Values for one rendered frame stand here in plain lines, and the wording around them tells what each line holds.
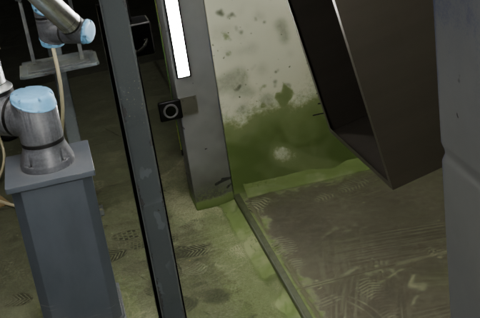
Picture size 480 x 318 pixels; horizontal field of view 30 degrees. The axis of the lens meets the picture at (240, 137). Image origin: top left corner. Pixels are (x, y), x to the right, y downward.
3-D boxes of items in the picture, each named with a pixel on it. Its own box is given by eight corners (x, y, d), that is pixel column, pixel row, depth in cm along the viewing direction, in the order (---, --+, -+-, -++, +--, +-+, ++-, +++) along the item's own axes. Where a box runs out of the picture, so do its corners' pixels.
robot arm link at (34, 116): (46, 148, 304) (34, 99, 298) (7, 144, 312) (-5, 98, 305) (72, 130, 317) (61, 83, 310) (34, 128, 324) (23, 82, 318)
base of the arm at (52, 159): (21, 179, 307) (15, 153, 304) (21, 159, 325) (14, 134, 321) (76, 167, 310) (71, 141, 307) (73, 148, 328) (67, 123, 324)
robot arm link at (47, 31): (60, 50, 337) (53, 18, 332) (36, 49, 342) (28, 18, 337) (74, 42, 344) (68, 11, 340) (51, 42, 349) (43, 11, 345)
